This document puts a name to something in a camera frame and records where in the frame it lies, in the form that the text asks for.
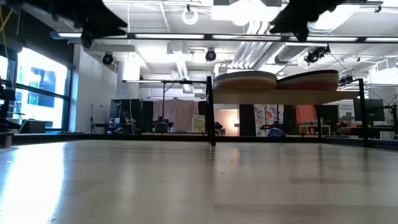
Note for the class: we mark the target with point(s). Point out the sage green plate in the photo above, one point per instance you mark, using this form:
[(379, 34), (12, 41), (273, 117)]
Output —
[(245, 73)]

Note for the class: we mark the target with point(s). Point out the colourful poster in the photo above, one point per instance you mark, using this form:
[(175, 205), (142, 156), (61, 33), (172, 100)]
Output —
[(265, 115)]

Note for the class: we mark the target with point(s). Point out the black aluminium table frame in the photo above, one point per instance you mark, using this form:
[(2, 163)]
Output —
[(155, 137)]

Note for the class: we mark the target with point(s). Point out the dark green plate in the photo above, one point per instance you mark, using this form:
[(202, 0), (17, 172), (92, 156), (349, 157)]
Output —
[(317, 72)]

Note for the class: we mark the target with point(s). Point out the orange cloth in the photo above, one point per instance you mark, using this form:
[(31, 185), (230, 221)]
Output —
[(306, 113)]

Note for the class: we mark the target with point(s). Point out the blue bag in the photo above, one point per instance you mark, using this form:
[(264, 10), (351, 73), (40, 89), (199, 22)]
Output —
[(276, 132)]

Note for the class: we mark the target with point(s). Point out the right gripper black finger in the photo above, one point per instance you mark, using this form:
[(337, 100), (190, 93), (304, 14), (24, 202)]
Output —
[(284, 17), (284, 28)]

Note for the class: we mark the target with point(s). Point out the magenta plate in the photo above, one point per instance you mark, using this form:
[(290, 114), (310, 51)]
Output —
[(308, 86)]

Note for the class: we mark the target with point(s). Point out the beige curtain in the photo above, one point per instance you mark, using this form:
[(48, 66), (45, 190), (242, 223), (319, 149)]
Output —
[(177, 110)]

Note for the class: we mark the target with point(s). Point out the yellow sign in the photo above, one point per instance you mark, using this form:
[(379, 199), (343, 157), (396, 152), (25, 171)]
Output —
[(199, 123)]

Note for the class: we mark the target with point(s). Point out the dark storage box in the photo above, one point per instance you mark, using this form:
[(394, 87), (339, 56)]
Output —
[(34, 127)]

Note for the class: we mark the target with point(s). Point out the wooden shelf with black legs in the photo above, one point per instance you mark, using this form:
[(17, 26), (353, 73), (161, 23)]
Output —
[(280, 97)]

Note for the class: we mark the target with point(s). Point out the white printed sign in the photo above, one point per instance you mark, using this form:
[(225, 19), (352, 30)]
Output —
[(345, 109)]

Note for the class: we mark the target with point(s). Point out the black ceiling spotlight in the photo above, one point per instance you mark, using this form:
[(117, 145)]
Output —
[(312, 57), (210, 55), (345, 79), (107, 58)]

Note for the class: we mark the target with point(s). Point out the long ceiling light fixture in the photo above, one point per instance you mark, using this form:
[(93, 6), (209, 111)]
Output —
[(168, 36)]

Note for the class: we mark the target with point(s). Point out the black metal gantry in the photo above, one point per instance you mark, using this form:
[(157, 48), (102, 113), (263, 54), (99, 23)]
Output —
[(155, 81)]

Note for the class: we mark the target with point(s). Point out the black computer monitor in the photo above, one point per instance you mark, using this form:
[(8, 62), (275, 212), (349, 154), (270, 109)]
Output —
[(368, 110), (124, 110)]

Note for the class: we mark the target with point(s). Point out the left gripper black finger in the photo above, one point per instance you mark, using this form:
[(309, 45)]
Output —
[(109, 32), (107, 17)]

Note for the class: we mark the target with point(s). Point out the large window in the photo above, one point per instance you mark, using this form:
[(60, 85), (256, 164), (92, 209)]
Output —
[(42, 93)]

